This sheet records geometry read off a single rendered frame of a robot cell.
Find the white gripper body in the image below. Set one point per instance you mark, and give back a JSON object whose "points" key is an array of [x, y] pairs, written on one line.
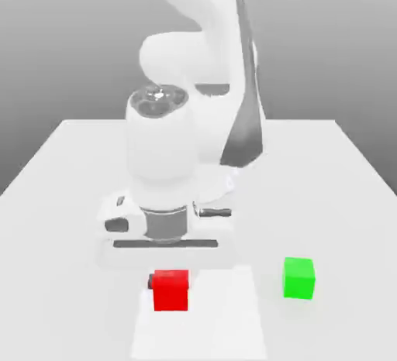
{"points": [[167, 257]]}

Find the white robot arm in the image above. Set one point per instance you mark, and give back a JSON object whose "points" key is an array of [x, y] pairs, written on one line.
{"points": [[161, 150]]}

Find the small red cube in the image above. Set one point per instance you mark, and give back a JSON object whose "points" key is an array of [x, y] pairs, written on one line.
{"points": [[170, 292]]}

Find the small green cube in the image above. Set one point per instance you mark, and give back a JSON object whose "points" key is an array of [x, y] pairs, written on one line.
{"points": [[298, 279]]}

